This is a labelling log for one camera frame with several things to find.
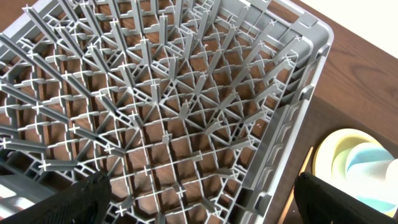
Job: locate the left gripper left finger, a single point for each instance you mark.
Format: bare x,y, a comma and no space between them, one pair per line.
83,202

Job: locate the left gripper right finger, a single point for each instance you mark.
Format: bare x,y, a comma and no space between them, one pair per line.
320,202

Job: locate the yellow plate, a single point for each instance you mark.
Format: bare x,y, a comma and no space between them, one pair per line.
330,157

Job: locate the light blue small plate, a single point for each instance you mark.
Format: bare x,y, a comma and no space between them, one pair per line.
369,152

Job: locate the white cup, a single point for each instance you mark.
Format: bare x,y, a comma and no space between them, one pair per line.
374,180

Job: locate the grey plastic dish rack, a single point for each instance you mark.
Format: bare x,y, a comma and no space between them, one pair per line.
191,108

